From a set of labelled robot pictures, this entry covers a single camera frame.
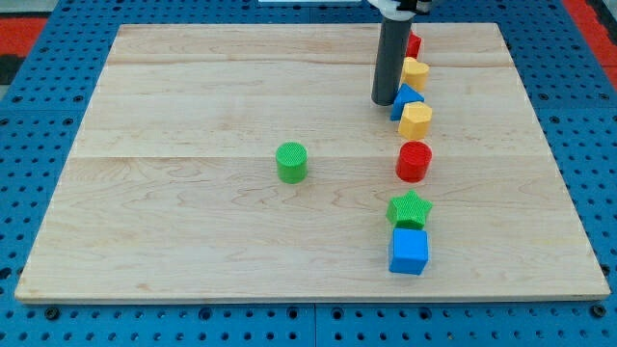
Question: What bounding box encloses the yellow hexagon block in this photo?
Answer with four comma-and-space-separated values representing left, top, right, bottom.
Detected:
398, 101, 433, 141

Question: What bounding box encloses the blue triangle block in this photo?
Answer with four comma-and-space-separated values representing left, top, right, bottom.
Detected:
389, 83, 424, 120

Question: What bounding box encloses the green star block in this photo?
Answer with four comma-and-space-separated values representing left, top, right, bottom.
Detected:
386, 190, 433, 229

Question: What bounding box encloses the yellow heart block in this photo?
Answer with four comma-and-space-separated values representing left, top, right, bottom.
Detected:
400, 57, 430, 92

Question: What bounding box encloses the light wooden board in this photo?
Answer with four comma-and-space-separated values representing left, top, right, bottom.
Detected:
14, 23, 610, 305

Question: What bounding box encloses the red cylinder block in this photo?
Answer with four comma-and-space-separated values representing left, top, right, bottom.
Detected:
395, 141, 433, 183

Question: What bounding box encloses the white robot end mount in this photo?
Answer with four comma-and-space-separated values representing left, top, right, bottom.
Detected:
367, 0, 433, 21

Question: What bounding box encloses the blue cube block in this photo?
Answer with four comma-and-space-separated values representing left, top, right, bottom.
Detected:
389, 228, 429, 276

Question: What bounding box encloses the green cylinder block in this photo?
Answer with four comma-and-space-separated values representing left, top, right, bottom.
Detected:
275, 142, 308, 184

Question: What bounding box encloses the red block behind rod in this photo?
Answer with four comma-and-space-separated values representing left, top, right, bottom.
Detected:
406, 32, 422, 59

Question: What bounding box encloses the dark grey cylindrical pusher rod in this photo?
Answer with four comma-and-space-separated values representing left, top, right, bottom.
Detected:
371, 17, 413, 106

